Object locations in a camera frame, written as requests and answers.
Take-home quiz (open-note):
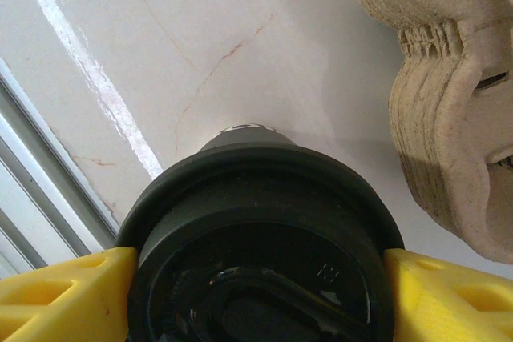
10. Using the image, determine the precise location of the stack of pulp cup carriers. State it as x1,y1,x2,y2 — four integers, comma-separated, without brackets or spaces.
340,0,513,265

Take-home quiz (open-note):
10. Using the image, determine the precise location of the aluminium frame rail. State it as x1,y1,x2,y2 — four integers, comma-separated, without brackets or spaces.
0,57,122,279

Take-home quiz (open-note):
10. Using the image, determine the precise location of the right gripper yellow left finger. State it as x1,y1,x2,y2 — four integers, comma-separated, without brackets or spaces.
0,246,139,342

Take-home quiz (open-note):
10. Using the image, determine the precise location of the black plastic cup lid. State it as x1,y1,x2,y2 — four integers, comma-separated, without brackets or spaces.
114,145,406,342

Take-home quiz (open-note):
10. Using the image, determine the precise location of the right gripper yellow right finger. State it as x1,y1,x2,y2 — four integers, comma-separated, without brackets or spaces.
382,247,513,342

